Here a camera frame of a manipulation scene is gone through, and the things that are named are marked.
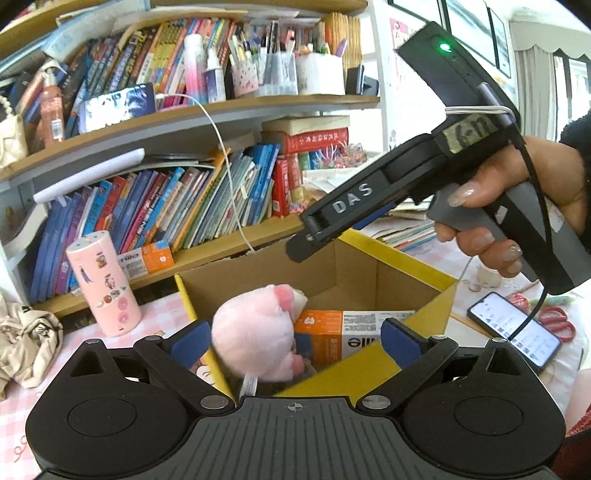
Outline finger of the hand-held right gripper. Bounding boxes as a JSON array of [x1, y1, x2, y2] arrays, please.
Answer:
[[302, 170, 400, 237], [286, 196, 419, 265]]

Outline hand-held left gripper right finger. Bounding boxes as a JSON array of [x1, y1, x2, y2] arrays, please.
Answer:
[[356, 318, 526, 411]]

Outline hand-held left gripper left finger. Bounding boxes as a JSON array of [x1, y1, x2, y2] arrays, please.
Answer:
[[68, 318, 236, 412]]

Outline pink plush toy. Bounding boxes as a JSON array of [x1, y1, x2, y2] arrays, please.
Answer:
[[211, 284, 320, 385]]

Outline yellow cardboard box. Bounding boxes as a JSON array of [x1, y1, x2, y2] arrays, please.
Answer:
[[174, 229, 459, 408]]

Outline person's right hand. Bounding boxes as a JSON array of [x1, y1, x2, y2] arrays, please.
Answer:
[[434, 134, 589, 279]]

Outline pink printed desk mat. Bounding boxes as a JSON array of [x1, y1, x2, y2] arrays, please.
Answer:
[[0, 231, 591, 464]]

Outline black framed pictures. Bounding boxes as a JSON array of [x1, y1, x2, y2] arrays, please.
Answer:
[[387, 0, 513, 80]]

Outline pile of papers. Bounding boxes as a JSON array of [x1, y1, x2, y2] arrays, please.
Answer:
[[304, 168, 445, 253]]

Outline red standing books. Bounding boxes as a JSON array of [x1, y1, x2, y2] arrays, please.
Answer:
[[271, 154, 306, 219]]

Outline red thick dictionary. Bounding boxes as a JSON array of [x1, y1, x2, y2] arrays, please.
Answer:
[[285, 128, 350, 154]]

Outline grey curtain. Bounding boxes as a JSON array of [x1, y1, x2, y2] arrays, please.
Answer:
[[512, 45, 556, 141]]

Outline orange and white carton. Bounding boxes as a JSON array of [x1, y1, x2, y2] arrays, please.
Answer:
[[294, 309, 417, 371]]

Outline red thick books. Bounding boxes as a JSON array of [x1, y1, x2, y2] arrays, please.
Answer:
[[261, 115, 351, 139]]

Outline small orange and white box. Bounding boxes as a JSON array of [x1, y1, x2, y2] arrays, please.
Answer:
[[117, 240, 175, 281]]

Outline black phone stand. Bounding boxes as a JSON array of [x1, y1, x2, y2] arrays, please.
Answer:
[[346, 65, 380, 97]]

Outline pink bottle with stickers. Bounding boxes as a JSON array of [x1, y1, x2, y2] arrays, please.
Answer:
[[66, 229, 142, 338]]

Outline black smartphone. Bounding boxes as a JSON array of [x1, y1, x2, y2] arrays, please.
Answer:
[[467, 292, 563, 369]]

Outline orange notebooks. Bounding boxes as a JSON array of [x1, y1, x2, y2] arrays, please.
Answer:
[[322, 11, 364, 71]]

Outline row of colourful books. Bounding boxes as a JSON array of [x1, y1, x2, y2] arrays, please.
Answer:
[[28, 142, 282, 302]]

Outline white pen holder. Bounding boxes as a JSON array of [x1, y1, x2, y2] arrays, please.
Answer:
[[294, 39, 347, 96]]

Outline wooden bookshelf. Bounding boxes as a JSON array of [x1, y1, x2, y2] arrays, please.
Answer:
[[0, 0, 385, 320]]

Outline clear pen holder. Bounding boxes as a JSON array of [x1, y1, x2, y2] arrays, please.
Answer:
[[257, 22, 299, 96]]

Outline red scissors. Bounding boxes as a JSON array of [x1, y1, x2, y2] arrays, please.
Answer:
[[537, 305, 576, 343]]

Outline cream printed tote bag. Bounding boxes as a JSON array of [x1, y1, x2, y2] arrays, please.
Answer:
[[0, 304, 64, 403]]

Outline pink dotted pen holder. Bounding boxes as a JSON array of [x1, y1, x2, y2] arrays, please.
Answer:
[[228, 28, 260, 98]]

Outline small white spray bottle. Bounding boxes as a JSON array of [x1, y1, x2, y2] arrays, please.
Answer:
[[205, 47, 227, 103]]

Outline white slim device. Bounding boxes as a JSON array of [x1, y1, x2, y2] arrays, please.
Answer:
[[32, 148, 147, 204]]

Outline pink and blue gradient bottle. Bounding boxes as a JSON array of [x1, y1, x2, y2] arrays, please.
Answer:
[[183, 34, 209, 108]]

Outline person's dark clothing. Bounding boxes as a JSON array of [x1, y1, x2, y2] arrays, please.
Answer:
[[560, 401, 591, 480]]

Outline blue patterned phone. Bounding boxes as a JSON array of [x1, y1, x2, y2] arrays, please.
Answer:
[[78, 82, 158, 136]]

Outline row of comic books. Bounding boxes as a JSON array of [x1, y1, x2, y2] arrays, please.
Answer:
[[8, 17, 232, 140]]

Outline white quilted handbag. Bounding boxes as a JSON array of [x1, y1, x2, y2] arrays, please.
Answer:
[[0, 93, 29, 170]]

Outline pink pump bottle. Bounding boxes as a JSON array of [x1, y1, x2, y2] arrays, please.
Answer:
[[41, 64, 66, 145]]

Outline white charging cable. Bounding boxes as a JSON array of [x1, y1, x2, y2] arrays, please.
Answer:
[[156, 92, 260, 256]]

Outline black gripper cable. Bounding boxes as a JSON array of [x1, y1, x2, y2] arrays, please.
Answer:
[[479, 82, 556, 343]]

